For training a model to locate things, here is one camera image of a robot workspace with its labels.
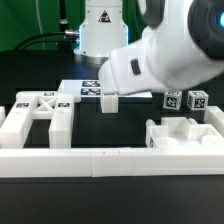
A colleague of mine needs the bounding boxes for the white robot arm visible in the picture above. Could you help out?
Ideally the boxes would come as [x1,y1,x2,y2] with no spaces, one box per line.
[98,0,224,95]

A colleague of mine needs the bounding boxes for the white chair back frame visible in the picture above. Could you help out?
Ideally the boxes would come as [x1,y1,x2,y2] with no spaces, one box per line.
[0,91,81,149]

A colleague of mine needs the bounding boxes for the black cable bundle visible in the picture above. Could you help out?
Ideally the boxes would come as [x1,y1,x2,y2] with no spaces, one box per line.
[13,29,81,52]

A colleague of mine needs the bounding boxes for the white U-shaped fence wall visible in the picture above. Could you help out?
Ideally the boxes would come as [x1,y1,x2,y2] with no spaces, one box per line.
[0,105,224,178]

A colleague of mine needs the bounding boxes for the white chair seat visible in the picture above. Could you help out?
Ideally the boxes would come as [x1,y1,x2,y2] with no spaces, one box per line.
[145,117,224,149]

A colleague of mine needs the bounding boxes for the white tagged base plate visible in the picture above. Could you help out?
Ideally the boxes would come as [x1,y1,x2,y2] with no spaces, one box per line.
[57,79,154,99]

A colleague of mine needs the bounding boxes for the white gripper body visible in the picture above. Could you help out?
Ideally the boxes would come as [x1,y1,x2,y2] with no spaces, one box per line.
[98,38,167,95]

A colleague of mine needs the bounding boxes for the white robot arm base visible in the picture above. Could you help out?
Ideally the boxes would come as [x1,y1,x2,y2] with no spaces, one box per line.
[74,0,128,65]

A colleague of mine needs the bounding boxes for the white tagged nut cube right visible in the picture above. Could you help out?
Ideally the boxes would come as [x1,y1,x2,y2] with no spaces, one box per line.
[187,91,209,111]

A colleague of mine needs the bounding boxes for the white tagged nut cube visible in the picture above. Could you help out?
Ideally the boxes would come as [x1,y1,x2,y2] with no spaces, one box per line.
[187,91,209,111]
[163,91,182,110]

